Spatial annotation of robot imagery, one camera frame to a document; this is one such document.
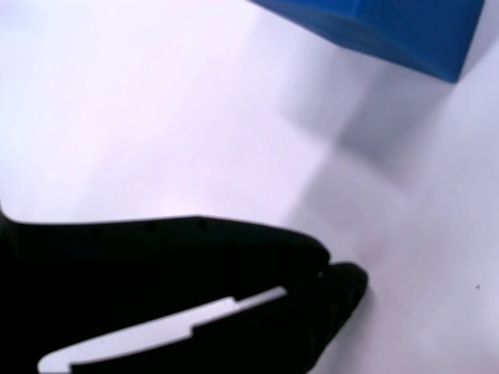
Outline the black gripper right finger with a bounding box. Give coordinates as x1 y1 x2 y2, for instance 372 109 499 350
69 262 369 374

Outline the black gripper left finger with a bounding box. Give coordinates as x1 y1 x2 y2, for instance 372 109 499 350
0 199 332 374

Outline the blue cube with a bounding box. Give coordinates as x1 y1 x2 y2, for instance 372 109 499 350
249 0 484 84

